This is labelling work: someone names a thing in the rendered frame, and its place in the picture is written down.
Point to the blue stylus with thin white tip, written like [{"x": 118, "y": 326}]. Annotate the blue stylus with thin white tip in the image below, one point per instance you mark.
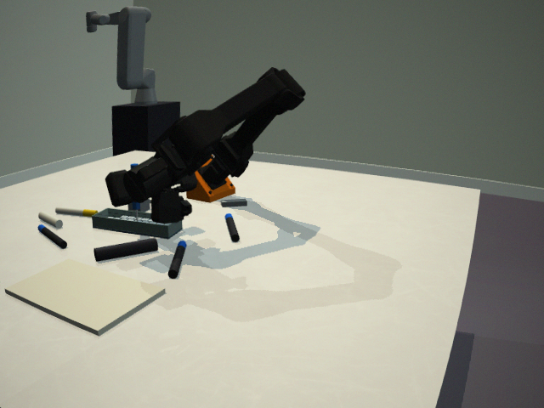
[{"x": 135, "y": 205}]

